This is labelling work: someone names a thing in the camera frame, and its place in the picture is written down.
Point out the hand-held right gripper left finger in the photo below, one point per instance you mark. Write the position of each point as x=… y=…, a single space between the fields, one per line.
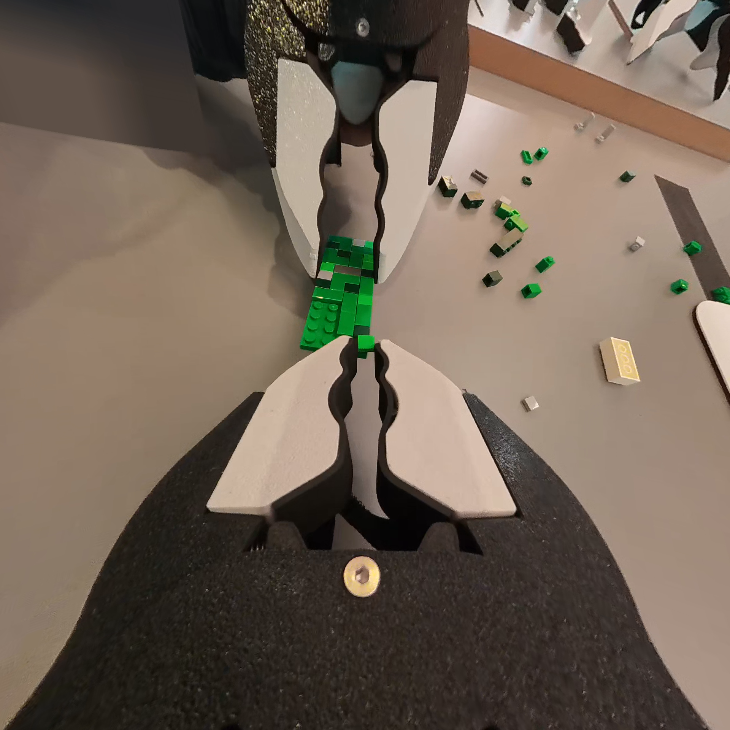
x=279 y=445

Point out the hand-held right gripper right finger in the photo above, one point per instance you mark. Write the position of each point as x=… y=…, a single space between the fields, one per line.
x=445 y=445

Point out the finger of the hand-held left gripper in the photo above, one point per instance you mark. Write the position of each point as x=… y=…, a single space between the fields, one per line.
x=299 y=159
x=408 y=171

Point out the bright green cube brick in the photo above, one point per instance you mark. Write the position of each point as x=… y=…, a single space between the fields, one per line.
x=365 y=345

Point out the green brick plate assembly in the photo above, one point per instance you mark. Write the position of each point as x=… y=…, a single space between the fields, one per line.
x=331 y=313

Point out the grey desk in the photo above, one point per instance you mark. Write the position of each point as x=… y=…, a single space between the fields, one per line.
x=570 y=513

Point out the person's leg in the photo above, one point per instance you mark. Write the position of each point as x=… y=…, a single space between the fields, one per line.
x=219 y=40

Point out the small grey brick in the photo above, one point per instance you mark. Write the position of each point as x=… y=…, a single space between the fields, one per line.
x=584 y=121
x=479 y=177
x=637 y=243
x=530 y=404
x=604 y=133

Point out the scattered small green bricks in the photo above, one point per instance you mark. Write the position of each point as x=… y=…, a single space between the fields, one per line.
x=509 y=242

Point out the wooden edge strip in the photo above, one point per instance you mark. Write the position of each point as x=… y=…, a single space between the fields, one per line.
x=570 y=80

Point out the cream rectangular brick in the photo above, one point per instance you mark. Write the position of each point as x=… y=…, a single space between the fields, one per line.
x=620 y=360

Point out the dark grey strip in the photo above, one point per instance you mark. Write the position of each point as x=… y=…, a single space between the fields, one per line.
x=690 y=222

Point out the white rounded board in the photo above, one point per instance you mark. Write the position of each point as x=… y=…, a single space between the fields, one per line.
x=717 y=336

